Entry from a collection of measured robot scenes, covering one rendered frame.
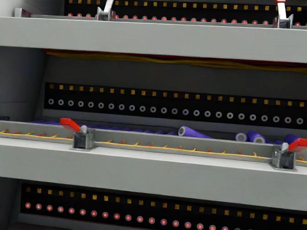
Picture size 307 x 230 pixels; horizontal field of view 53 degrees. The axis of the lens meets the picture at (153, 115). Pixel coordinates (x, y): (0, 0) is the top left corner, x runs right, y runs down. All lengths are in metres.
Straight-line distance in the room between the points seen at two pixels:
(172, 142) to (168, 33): 0.16
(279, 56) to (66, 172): 0.33
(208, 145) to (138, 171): 0.11
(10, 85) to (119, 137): 0.24
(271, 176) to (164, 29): 0.25
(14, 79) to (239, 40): 0.40
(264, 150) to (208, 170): 0.10
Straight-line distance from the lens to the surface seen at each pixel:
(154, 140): 0.45
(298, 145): 0.37
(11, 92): 0.62
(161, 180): 0.40
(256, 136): 0.48
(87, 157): 0.42
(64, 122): 0.38
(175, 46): 0.46
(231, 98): 0.59
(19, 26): 0.54
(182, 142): 0.45
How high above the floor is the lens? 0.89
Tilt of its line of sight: 17 degrees up
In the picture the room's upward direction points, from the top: 7 degrees clockwise
